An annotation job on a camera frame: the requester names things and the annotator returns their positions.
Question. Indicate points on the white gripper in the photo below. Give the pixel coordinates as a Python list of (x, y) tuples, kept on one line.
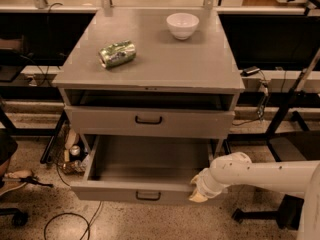
[(202, 185)]

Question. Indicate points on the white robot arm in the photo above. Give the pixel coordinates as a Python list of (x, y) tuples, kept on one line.
[(295, 178)]

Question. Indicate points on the person's shoe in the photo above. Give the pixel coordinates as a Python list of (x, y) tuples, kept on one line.
[(13, 181)]

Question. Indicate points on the grey top drawer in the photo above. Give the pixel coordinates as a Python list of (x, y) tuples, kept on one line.
[(150, 122)]

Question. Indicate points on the black stand frame right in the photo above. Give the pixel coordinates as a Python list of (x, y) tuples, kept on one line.
[(285, 147)]

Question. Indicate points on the clutter basket under table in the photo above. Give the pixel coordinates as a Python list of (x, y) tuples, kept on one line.
[(74, 156)]

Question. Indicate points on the grey drawer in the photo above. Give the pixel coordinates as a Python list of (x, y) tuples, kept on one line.
[(150, 122), (146, 170)]

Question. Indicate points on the crushed green soda can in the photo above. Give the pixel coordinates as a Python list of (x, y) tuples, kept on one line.
[(117, 54)]

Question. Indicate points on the white ceramic bowl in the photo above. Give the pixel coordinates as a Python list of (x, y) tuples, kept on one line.
[(182, 25)]

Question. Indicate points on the grey drawer cabinet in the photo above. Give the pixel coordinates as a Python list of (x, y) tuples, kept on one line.
[(203, 64)]

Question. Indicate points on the black power adapter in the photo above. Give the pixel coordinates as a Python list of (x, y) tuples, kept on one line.
[(250, 71)]

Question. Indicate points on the black office chair base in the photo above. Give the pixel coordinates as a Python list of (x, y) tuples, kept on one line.
[(20, 218)]

